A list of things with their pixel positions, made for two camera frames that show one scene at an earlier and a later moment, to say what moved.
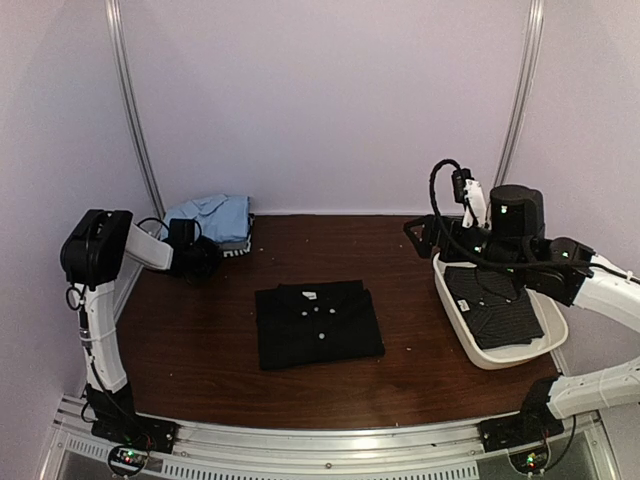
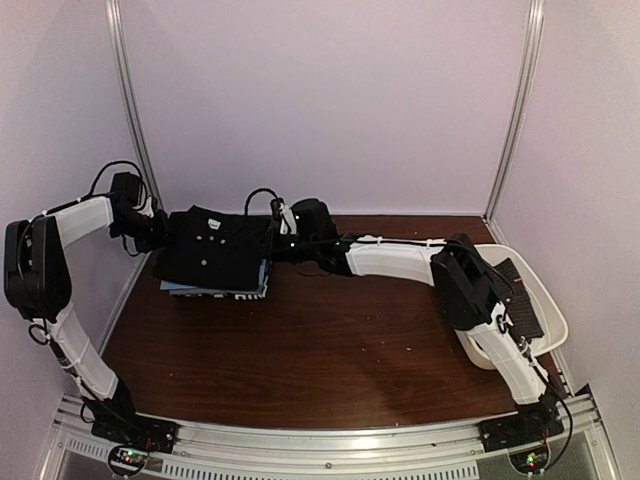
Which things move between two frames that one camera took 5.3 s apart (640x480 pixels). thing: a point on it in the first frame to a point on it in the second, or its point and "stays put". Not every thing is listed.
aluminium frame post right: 535,38 stays put
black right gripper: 424,249 to 276,251
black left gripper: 215,258 to 159,236
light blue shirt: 221,217 to 184,288
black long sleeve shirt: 304,323 to 213,250
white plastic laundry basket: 549,314 stays put
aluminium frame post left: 124,72 stays put
